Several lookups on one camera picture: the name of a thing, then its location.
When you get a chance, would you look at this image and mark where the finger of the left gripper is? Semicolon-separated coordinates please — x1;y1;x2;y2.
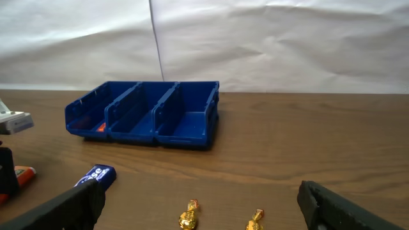
0;146;19;196

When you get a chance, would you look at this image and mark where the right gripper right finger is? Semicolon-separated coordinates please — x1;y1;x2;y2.
297;180;409;230

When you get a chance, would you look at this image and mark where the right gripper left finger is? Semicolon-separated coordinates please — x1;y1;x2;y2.
0;178;107;230

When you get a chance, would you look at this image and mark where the blue candy pack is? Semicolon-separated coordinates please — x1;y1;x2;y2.
74;164;118;192

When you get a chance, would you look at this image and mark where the gold candy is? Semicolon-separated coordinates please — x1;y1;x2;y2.
178;199;201;230
245;209;265;230

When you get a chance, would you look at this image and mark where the blue tray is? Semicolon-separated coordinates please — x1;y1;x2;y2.
65;80;220;150

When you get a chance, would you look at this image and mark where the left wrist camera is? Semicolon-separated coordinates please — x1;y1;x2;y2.
0;98;35;135

